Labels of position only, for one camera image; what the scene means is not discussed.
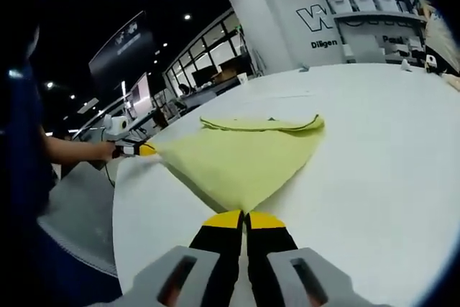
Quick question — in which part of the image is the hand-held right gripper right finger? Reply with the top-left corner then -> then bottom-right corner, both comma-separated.
246,211 -> 361,307

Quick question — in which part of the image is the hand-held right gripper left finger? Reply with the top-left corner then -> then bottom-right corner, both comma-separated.
120,209 -> 246,307

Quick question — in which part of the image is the yellow blue grey garment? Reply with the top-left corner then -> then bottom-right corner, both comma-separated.
155,114 -> 326,215

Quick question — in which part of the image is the person's left hand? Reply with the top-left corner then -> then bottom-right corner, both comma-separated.
96,140 -> 116,161

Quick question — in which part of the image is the white display board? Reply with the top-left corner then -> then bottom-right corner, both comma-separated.
128,72 -> 152,114

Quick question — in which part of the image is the black hanging banner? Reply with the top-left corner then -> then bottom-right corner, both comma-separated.
88,9 -> 156,89

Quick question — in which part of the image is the operator person in blue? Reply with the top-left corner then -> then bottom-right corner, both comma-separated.
0,25 -> 59,216

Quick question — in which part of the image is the black computer monitor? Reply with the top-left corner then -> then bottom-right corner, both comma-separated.
190,65 -> 221,87

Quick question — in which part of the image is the cardboard box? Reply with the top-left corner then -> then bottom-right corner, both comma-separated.
210,60 -> 249,83

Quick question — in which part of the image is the grey mesh chair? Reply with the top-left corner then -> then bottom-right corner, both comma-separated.
340,35 -> 388,65

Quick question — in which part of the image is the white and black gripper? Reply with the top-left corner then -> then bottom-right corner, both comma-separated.
424,52 -> 440,71

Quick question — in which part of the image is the grey metal shelving unit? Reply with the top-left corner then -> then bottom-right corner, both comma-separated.
315,0 -> 434,65

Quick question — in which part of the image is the row of white storage bins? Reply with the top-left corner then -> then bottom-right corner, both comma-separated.
328,0 -> 408,16

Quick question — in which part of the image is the black cable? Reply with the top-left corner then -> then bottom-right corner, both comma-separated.
103,158 -> 116,190

